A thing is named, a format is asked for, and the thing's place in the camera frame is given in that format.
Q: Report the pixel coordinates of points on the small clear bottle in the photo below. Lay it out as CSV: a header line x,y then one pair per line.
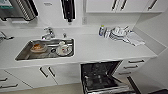
x,y
101,30

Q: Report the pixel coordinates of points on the chrome faucet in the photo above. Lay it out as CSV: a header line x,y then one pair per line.
x,y
49,33

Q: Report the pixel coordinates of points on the black wall dispenser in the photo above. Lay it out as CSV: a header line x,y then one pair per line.
x,y
68,10

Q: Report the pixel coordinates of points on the steel dishwasher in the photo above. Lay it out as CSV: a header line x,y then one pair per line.
x,y
100,78

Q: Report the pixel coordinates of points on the white lower cabinet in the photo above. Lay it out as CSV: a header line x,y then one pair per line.
x,y
63,75

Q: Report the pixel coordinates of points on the white wall outlet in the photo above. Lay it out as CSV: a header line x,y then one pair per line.
x,y
84,20

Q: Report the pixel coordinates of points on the white cup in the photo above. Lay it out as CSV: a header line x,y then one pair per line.
x,y
64,49

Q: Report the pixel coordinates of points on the steel kitchen sink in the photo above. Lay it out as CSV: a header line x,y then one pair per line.
x,y
26,53

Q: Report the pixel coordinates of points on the white drawer unit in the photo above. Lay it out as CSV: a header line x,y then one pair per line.
x,y
131,65
11,82

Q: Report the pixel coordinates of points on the orange dish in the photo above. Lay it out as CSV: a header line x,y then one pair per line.
x,y
38,47

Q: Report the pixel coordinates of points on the stack of white plates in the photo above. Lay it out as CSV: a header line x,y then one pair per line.
x,y
118,33

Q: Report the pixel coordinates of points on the white upper cabinet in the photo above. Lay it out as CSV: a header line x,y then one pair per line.
x,y
130,5

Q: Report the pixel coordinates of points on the white cabinet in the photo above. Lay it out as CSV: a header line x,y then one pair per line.
x,y
130,5
63,75

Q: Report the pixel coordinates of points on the small sink knob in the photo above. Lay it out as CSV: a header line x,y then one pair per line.
x,y
64,34

